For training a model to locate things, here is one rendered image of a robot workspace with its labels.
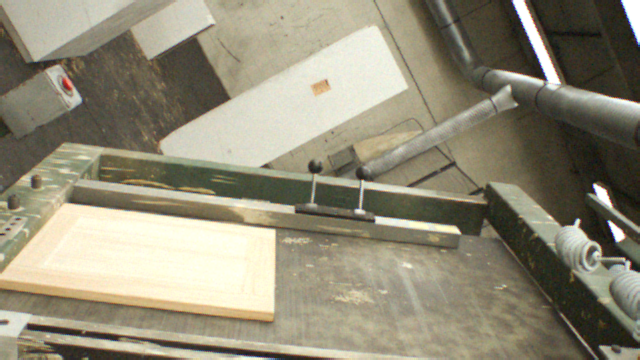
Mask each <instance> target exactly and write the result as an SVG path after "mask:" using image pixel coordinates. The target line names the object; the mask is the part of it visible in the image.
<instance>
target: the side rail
mask: <svg viewBox="0 0 640 360"><path fill-rule="evenodd" d="M101 156H102V163H101V165H102V166H101V170H100V180H99V181H101V182H109V183H117V184H125V185H133V186H141V187H149V188H157V189H166V190H174V191H182V192H189V194H197V195H206V196H214V197H222V198H230V199H239V200H242V198H245V199H253V200H262V201H270V203H272V204H280V205H289V206H294V205H295V203H302V204H306V203H310V198H311V188H312V179H313V175H310V174H301V173H294V172H286V171H277V170H270V169H262V167H253V166H246V165H238V164H230V163H222V162H214V161H207V160H198V159H190V158H183V157H175V156H168V155H160V154H151V153H144V152H136V151H129V150H121V149H113V148H106V149H105V150H104V151H103V152H102V153H101ZM359 191H360V181H358V180H349V179H341V178H334V177H325V176H317V178H316V187H315V197H314V204H316V205H319V206H327V207H336V208H344V209H352V210H354V209H358V203H359ZM487 206H488V203H487V202H486V201H485V200H484V199H483V198H482V197H475V196H467V195H460V193H455V194H452V192H444V191H437V190H428V189H420V188H413V187H404V186H397V185H389V184H381V183H373V182H365V181H364V189H363V201H362V210H364V211H369V212H373V213H374V217H381V218H389V219H397V220H405V221H414V222H422V223H430V224H438V225H447V226H455V227H457V229H458V230H459V232H460V233H461V235H468V236H476V237H479V236H480V233H481V229H482V224H483V220H485V213H486V208H487Z"/></svg>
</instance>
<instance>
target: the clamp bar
mask: <svg viewBox="0 0 640 360"><path fill-rule="evenodd" d="M636 323H637V325H635V326H634V331H633V337H634V339H635V340H636V341H638V342H639V344H640V338H639V337H638V336H637V335H639V336H640V319H639V320H637V321H636ZM598 350H599V351H600V352H601V354H602V356H603V357H604V358H605V360H640V349H633V348H623V347H620V346H619V345H612V347H606V346H599V347H598ZM0 360H436V359H427V358H417V357H407V356H396V355H386V354H381V355H376V354H365V353H355V352H346V351H336V350H325V349H315V348H304V347H294V346H284V345H280V344H273V343H263V342H254V341H244V340H233V339H223V338H213V337H202V336H192V335H189V334H182V333H173V332H163V331H153V330H143V329H133V327H123V326H113V325H103V324H94V323H88V322H84V321H74V320H64V319H55V318H48V317H45V316H36V315H32V314H24V313H15V312H10V311H5V310H0Z"/></svg>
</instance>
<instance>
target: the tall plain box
mask: <svg viewBox="0 0 640 360"><path fill-rule="evenodd" d="M175 2H177V0H0V20H1V21H2V23H3V25H4V26H5V28H6V29H7V31H8V34H9V35H10V37H11V38H12V40H13V41H14V42H15V44H16V45H17V48H18V50H19V51H20V53H21V55H22V56H23V58H24V59H25V61H26V62H27V63H29V62H41V61H48V60H50V59H58V58H67V57H77V56H86V55H88V54H89V53H91V52H92V51H93V50H95V49H96V48H98V47H100V46H102V45H103V44H105V43H107V42H109V41H110V40H112V39H114V38H116V37H117V36H119V35H121V34H123V33H124V32H126V31H128V30H130V29H131V28H132V27H133V26H135V25H137V24H138V23H140V22H142V21H143V20H145V19H147V18H149V17H150V16H152V15H154V14H156V13H157V12H159V11H161V10H163V9H164V8H166V7H168V6H170V5H171V4H173V3H175Z"/></svg>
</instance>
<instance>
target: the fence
mask: <svg viewBox="0 0 640 360"><path fill-rule="evenodd" d="M73 200H76V201H81V202H83V203H91V204H99V205H107V206H116V207H124V208H132V209H140V210H149V211H157V212H166V213H174V214H183V215H191V216H199V217H208V218H213V219H216V220H225V221H234V222H242V223H250V224H259V225H268V226H276V227H284V228H293V229H302V230H311V231H319V232H327V233H337V234H345V235H353V236H362V237H371V238H379V239H388V240H396V241H404V242H414V243H422V244H430V245H438V246H448V247H456V248H458V245H459V240H460V236H461V233H460V232H459V230H458V229H457V227H455V226H447V225H438V224H430V223H422V222H414V221H405V220H397V219H389V218H381V217H375V223H368V222H360V221H351V220H343V219H335V218H326V217H318V216H310V214H301V213H295V209H294V206H289V205H280V204H272V203H264V202H255V201H247V200H239V199H230V198H222V197H214V196H206V195H197V194H189V192H182V191H174V190H166V189H157V188H149V187H141V186H133V185H125V184H117V183H109V182H101V181H93V180H85V179H79V180H78V181H77V182H76V183H75V185H74V195H73ZM409 222H410V223H418V224H426V225H427V226H428V228H429V229H427V228H419V227H411V226H410V224H409ZM435 226H443V227H451V228H454V230H455V231H456V232H452V231H444V230H437V229H436V228H435Z"/></svg>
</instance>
